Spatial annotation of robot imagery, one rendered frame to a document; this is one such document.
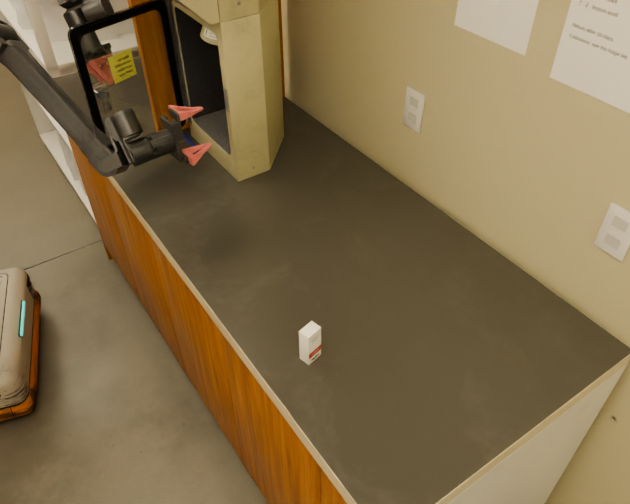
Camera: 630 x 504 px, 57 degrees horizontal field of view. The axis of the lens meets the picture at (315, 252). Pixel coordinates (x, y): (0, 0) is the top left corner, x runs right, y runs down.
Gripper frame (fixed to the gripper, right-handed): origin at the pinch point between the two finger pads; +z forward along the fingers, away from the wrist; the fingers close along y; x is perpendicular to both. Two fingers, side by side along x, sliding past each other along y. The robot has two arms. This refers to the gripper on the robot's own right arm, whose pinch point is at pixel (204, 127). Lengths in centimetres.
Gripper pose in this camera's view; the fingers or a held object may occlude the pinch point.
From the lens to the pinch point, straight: 149.4
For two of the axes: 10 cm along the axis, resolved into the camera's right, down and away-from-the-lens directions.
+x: -5.7, -4.5, 6.8
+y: -1.1, -7.8, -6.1
